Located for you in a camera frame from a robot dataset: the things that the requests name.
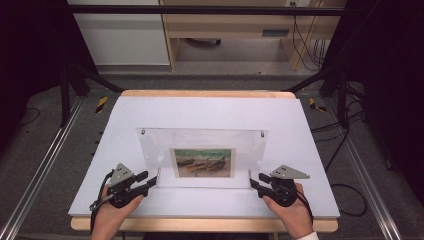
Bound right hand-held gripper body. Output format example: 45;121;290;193
269;164;311;208

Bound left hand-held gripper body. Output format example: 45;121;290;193
105;162;143;210

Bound clear acrylic picture frame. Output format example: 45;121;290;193
136;127;270;190

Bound person's right hand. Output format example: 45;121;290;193
262;182;315;240

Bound person's left hand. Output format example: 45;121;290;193
92;185;145;232

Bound white sleeve cuff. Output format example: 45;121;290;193
296;231;320;240

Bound boat painting print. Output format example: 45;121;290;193
169;147;237;179

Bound wooden table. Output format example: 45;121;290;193
70;89;340;234

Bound yellow clamp left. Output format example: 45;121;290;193
95;95;109;114

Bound yellow clamp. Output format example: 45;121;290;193
308;97;328;113
95;95;109;114

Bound white table cover sheet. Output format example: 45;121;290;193
68;95;341;220

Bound yellow clamp right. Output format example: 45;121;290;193
308;97;328;113

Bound black metal stand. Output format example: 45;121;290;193
282;63;352;130
59;63;125;128

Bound white cabinet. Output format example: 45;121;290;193
67;0;171;66

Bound black chair base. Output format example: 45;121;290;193
184;37;222;47

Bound black curtain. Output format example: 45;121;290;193
0;0;99;153
319;0;424;203

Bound wooden desk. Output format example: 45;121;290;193
159;0;348;72

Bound left hand-held gripper cable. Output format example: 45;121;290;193
88;169;116;234

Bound hand-held gripper cable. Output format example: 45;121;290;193
295;189;315;224
88;169;116;234

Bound right hand-held gripper cable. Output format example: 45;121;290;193
295;189;315;224

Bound black floor cable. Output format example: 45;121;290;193
310;99;368;218
19;106;41;128

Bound aluminium floor rail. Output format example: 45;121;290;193
322;98;403;240
0;95;85;240

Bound hanging desk cables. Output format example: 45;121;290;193
289;1;332;72

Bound black horizontal frame bar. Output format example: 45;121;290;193
66;4;348;16

